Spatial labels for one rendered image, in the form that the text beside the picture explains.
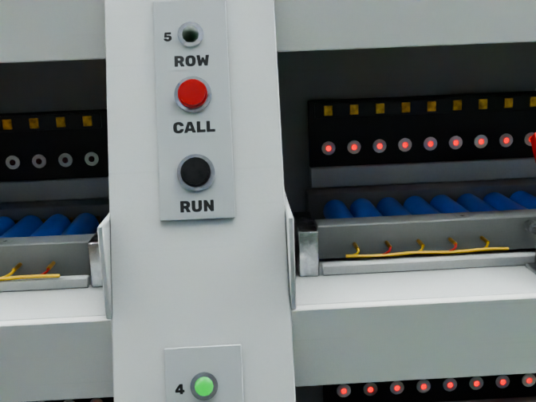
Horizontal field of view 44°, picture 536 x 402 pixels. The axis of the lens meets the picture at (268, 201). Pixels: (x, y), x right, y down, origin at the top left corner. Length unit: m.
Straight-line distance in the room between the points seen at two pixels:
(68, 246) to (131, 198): 0.08
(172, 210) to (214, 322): 0.06
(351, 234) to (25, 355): 0.20
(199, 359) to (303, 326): 0.06
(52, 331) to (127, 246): 0.06
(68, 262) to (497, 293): 0.25
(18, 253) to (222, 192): 0.14
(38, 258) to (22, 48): 0.13
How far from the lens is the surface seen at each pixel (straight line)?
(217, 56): 0.38
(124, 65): 0.38
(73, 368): 0.38
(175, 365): 0.36
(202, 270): 0.36
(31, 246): 0.43
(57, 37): 0.41
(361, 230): 0.43
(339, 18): 0.40
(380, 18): 0.40
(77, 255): 0.43
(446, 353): 0.38
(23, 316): 0.39
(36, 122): 0.55
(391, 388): 0.54
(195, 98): 0.37
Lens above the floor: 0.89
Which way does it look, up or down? 7 degrees up
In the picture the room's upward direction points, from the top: 3 degrees counter-clockwise
